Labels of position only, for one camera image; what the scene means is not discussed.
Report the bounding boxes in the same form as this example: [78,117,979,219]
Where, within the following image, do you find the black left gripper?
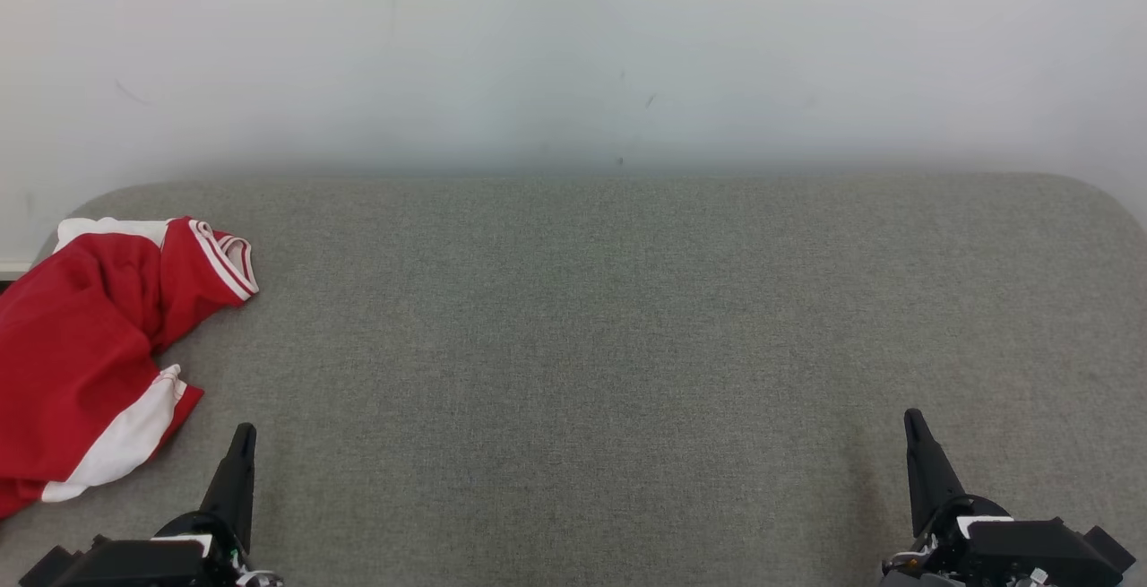
[152,423,257,587]

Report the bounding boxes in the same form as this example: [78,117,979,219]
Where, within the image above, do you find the red shorts with white panel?
[0,217,205,521]

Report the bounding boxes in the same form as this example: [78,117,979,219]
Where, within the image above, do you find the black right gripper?
[885,408,1015,587]

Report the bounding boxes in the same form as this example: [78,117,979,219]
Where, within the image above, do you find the grey fabric sofa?
[0,173,1147,587]

